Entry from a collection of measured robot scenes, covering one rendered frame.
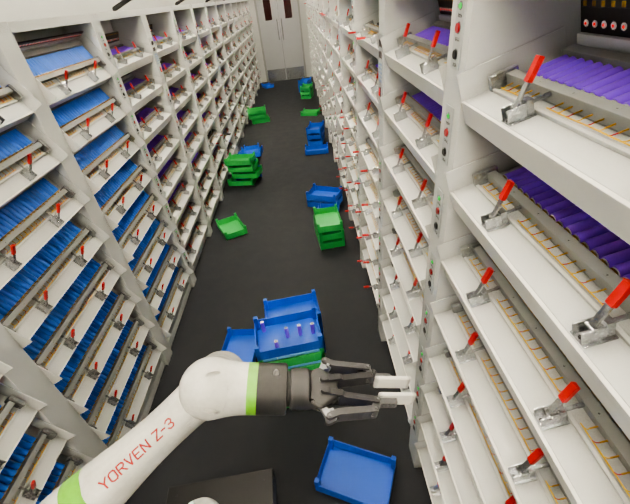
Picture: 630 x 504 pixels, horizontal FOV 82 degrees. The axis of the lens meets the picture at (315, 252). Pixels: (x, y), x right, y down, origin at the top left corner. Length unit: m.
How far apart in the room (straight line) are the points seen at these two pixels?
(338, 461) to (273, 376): 1.21
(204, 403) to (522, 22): 0.84
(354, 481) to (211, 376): 1.23
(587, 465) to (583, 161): 0.41
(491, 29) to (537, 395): 0.62
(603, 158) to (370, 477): 1.56
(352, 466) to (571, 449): 1.27
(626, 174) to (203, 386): 0.65
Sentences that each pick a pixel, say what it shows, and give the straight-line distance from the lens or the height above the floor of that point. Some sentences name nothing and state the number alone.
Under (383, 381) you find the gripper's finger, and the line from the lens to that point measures 0.76.
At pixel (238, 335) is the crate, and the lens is 2.39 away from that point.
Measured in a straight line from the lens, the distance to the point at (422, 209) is 1.16.
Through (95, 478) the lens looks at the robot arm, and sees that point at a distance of 0.91.
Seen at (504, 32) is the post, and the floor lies 1.61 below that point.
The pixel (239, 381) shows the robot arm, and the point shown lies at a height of 1.16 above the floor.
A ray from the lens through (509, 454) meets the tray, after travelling 0.89.
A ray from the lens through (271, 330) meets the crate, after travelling 1.80.
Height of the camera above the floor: 1.70
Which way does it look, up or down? 35 degrees down
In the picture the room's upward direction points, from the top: 7 degrees counter-clockwise
